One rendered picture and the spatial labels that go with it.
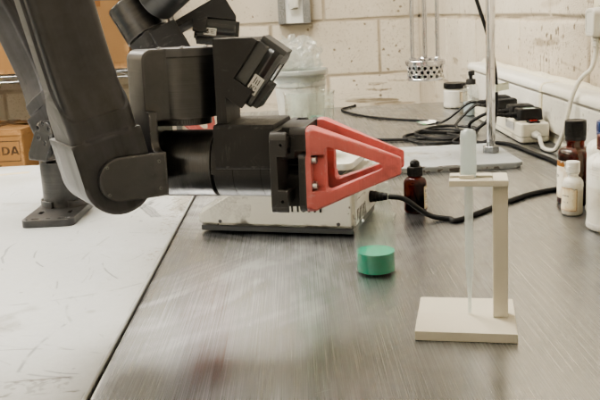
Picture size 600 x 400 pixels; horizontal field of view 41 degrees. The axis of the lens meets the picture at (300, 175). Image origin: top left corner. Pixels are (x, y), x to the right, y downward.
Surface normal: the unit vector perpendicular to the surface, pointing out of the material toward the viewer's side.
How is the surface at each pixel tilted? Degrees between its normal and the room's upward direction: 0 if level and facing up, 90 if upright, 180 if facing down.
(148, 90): 90
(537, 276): 0
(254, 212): 90
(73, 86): 83
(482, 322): 0
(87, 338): 0
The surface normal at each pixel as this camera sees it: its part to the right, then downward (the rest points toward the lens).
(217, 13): 0.08, -0.04
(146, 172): 0.52, 0.14
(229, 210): -0.29, 0.20
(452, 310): -0.05, -0.98
